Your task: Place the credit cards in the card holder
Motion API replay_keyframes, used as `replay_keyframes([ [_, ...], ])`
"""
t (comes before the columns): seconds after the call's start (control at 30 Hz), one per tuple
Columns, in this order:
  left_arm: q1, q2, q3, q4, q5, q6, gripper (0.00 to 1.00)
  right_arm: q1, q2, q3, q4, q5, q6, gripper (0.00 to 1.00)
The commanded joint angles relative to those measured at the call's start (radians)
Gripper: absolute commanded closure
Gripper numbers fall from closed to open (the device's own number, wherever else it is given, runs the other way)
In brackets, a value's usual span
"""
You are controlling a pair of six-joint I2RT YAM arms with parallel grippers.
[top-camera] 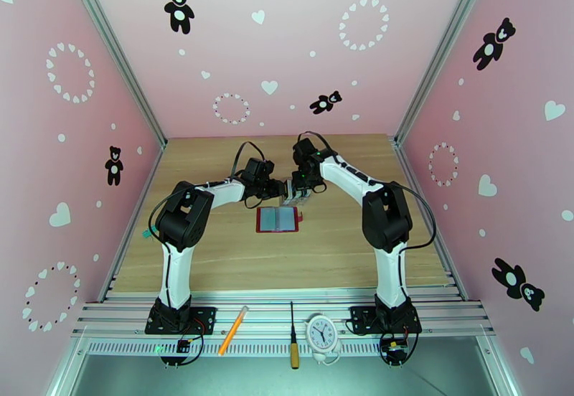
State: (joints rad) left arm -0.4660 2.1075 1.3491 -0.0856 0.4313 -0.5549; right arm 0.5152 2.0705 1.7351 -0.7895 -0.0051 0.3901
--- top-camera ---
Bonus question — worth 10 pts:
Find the red leather card holder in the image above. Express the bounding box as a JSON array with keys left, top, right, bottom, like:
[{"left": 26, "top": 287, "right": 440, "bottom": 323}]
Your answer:
[{"left": 255, "top": 204, "right": 306, "bottom": 235}]

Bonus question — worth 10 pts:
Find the white alarm clock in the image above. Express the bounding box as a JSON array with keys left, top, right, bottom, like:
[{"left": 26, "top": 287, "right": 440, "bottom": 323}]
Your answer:
[{"left": 304, "top": 313, "right": 343, "bottom": 366}]

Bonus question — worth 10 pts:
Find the orange pen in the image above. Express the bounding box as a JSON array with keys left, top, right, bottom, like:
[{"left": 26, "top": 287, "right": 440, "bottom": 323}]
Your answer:
[{"left": 217, "top": 305, "right": 250, "bottom": 357}]

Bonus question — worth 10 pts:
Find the small black circuit board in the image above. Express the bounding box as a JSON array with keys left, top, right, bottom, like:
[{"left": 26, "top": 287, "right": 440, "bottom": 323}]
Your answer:
[{"left": 161, "top": 338, "right": 192, "bottom": 355}]

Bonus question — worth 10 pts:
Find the circuit board yellow connector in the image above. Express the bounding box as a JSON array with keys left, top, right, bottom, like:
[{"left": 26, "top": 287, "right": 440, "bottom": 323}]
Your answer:
[{"left": 380, "top": 335, "right": 411, "bottom": 367}]

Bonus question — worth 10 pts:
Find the aluminium side rail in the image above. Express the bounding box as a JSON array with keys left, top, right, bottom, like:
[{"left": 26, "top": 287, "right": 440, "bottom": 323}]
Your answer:
[
  {"left": 98, "top": 143, "right": 166, "bottom": 301},
  {"left": 393, "top": 138, "right": 467, "bottom": 301}
]

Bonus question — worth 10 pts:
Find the aluminium front rail base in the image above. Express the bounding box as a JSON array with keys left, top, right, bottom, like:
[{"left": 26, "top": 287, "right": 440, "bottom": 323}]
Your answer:
[{"left": 71, "top": 289, "right": 497, "bottom": 357}]

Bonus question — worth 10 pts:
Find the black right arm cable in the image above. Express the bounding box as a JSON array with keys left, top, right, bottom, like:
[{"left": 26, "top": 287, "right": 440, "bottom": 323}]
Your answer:
[{"left": 299, "top": 130, "right": 437, "bottom": 253}]

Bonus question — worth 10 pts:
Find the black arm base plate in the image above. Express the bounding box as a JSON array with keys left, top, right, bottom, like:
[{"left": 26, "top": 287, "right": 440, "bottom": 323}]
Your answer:
[
  {"left": 349, "top": 305, "right": 423, "bottom": 336},
  {"left": 144, "top": 306, "right": 217, "bottom": 336}
]

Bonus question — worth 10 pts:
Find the yellow handle screwdriver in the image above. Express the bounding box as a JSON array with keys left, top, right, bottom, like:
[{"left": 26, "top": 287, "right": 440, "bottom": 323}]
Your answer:
[{"left": 289, "top": 301, "right": 301, "bottom": 370}]

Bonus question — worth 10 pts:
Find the aluminium frame post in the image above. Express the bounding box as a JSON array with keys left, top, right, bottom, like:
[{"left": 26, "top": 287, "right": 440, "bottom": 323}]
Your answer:
[
  {"left": 60, "top": 0, "right": 168, "bottom": 149},
  {"left": 392, "top": 0, "right": 495, "bottom": 146}
]

